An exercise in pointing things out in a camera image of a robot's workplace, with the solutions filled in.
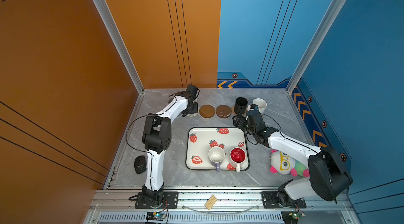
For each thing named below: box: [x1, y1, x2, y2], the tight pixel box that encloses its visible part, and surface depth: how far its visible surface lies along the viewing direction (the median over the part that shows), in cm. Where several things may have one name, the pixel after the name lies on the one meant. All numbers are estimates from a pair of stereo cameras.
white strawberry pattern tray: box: [185, 126, 250, 171], surface depth 93 cm
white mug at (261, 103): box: [252, 97, 268, 115], surface depth 104 cm
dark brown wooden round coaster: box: [215, 104, 232, 119], surface depth 108 cm
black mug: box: [234, 96, 248, 115], surface depth 102 cm
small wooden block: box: [204, 194, 218, 211], surface depth 74 cm
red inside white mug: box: [229, 147, 247, 173], surface depth 82 cm
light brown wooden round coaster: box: [199, 104, 216, 119], surface depth 108 cm
